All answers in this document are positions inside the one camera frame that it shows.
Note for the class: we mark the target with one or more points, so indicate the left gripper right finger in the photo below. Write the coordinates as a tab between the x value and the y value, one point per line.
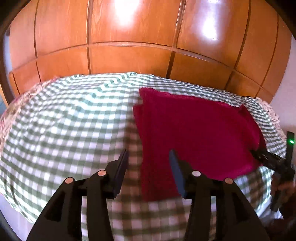
235	217

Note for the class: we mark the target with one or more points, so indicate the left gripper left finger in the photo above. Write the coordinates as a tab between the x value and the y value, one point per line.
61	218

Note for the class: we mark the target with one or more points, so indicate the dark red garment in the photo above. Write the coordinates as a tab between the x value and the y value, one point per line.
215	138

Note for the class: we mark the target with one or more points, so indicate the person's right hand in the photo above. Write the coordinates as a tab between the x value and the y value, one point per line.
286	189

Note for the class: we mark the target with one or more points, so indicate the black device with green light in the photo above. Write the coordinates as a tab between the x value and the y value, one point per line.
290	146

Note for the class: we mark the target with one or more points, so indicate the green white checkered bedsheet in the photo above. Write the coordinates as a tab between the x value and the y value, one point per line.
75	126

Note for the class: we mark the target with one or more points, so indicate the floral bed cover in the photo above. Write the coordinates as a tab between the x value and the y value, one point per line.
9	116

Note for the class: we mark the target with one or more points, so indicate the orange wooden wardrobe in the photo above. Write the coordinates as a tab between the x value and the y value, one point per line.
239	46

